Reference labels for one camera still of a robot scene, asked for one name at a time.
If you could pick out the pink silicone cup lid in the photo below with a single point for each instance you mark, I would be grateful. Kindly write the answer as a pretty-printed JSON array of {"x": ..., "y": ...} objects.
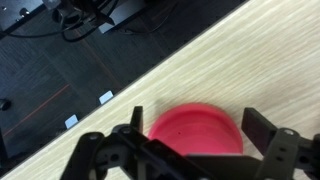
[{"x": 197, "y": 128}]

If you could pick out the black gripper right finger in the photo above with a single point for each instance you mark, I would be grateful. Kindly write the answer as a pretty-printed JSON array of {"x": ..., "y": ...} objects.
[{"x": 258, "y": 129}]

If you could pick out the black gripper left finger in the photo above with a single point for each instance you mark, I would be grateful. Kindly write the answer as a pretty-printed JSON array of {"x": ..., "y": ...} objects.
[{"x": 136, "y": 121}]

